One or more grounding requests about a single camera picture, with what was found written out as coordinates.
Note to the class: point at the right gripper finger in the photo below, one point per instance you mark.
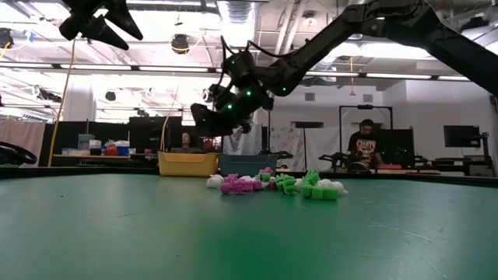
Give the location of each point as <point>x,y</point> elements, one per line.
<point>206,116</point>
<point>221,131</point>

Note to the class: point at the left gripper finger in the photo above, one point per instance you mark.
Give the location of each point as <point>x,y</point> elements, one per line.
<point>105,35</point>
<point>120,19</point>

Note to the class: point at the small purple figure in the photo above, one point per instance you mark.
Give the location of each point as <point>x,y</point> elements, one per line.
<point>235,187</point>
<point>257,185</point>
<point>266,170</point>
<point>232,177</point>
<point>271,184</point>

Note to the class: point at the small green figure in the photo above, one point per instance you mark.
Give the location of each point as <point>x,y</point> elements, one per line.
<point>321,193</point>
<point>265,177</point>
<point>291,188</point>
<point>311,177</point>
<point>282,182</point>

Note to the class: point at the small white ghost figure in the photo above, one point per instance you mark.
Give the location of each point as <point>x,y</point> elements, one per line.
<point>245,179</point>
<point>337,187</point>
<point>323,182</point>
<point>299,182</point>
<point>215,181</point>

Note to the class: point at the background black robot arm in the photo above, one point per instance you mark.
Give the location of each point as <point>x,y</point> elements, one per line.
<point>336,158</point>

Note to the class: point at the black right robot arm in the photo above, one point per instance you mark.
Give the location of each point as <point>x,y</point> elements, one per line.
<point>389,19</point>

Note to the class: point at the grey hanging cloth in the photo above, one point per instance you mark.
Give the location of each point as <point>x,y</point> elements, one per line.
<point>245,144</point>

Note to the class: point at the person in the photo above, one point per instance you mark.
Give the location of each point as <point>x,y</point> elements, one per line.
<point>186,142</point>
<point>363,145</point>

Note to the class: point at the long ceiling light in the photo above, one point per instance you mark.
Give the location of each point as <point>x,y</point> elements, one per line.
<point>397,75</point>
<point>97,67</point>
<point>173,68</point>
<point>23,65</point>

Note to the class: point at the blue plastic bin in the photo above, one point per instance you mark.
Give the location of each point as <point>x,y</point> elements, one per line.
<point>249,165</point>

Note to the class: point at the orange plastic bin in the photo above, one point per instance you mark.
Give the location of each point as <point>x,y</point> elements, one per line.
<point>186,165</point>

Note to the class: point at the black cabinet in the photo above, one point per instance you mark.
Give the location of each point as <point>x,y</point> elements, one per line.
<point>153,134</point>

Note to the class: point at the black ceiling dome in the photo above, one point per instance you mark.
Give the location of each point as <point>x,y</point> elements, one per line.
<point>180,43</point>

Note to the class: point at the white hanging sheet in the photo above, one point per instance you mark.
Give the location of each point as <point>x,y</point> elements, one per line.
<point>290,145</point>

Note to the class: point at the blue storage box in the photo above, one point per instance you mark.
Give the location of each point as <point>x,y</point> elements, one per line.
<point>123,150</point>

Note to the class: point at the red container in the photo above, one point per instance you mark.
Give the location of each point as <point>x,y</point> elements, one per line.
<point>111,149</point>

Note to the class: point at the black partition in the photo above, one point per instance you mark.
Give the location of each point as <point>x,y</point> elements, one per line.
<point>89,134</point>

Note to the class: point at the clear plastic container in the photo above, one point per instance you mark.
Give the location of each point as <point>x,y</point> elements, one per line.
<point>85,142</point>

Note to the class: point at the wooden shelf desk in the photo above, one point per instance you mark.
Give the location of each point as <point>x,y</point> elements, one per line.
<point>93,157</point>

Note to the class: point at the green table mat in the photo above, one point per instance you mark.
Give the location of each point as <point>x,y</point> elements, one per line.
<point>155,233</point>

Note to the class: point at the pink curtain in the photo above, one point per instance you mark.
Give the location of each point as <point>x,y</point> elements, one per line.
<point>21,136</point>

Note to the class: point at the pink flat object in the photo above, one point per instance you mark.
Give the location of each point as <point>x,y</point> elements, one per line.
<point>390,166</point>

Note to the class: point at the large black screen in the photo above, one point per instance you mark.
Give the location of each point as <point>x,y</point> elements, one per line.
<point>398,144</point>

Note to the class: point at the black computer monitor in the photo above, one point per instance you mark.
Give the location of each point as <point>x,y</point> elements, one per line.
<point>461,136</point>

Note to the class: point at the black desk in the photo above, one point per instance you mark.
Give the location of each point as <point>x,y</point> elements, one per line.
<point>459,161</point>

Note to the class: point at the black monitor stand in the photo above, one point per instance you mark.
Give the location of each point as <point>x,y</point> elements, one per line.
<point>484,149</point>

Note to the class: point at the grey wall vent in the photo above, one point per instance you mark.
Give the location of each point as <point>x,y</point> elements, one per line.
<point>367,98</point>
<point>309,96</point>

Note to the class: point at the black wall panel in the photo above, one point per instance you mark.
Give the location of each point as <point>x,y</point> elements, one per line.
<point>307,124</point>

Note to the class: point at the silver ventilation duct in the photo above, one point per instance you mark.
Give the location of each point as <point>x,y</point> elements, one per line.
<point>237,15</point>

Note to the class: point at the black metal rig frame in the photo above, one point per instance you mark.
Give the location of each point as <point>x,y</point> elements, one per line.
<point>365,106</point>

